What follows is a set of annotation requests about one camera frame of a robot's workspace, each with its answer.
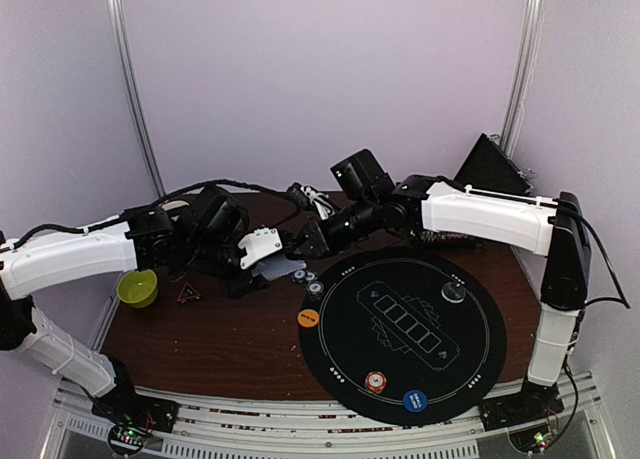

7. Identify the round black poker mat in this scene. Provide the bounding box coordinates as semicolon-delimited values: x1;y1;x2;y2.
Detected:
298;247;507;426

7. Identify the black poker chip case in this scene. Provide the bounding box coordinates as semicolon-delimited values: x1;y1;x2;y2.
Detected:
407;132;531;253

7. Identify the grey dealer button on mat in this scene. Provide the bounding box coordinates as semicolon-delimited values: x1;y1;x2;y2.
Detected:
441;281;467;304

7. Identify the lime green bowl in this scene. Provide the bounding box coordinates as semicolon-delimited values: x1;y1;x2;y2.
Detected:
116;270;158;309

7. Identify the white floral ceramic mug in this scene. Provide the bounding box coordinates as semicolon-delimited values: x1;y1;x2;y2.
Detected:
162;200;189;211

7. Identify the purple poker chip stack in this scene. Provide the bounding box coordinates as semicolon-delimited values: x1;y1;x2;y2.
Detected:
306;281;325;301

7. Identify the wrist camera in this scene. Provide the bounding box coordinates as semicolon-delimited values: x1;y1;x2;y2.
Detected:
286;182;339;221
237;227;285;270

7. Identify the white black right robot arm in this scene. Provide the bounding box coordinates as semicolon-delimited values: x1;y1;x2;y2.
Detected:
288;149;600;425

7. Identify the aluminium corner post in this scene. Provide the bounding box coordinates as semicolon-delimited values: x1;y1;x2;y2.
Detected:
106;0;166;197
501;0;544;158

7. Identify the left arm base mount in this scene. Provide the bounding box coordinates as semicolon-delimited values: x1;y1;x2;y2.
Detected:
89;388;179;433

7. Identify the right aluminium corner post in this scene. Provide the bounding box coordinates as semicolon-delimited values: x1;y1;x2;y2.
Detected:
501;0;544;158

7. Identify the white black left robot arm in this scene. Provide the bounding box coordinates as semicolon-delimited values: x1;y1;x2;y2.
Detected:
1;179;294;423

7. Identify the poker chip row in case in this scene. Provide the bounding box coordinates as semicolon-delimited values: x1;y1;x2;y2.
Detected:
419;230;472;244

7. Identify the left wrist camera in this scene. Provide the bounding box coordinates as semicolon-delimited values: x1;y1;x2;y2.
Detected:
237;227;285;270

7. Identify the left aluminium corner post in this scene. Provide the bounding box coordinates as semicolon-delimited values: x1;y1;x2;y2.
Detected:
106;0;166;197

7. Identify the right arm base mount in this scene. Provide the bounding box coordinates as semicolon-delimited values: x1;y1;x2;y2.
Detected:
479;385;565;431

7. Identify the grey playing card deck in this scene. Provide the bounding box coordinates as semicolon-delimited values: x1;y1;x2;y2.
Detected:
253;255;307;281

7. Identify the orange big blind button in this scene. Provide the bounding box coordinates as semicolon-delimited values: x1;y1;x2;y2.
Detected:
297;309;320;328

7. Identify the blue small blind button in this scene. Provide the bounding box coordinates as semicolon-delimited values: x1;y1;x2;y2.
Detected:
403;389;429;414

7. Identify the black red triangle marker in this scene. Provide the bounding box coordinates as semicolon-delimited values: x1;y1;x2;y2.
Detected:
176;282;202;305

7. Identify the orange poker chip stack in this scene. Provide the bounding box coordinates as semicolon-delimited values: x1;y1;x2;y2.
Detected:
364;371;387;394

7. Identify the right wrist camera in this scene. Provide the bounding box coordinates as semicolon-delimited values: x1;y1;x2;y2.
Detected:
286;182;339;221

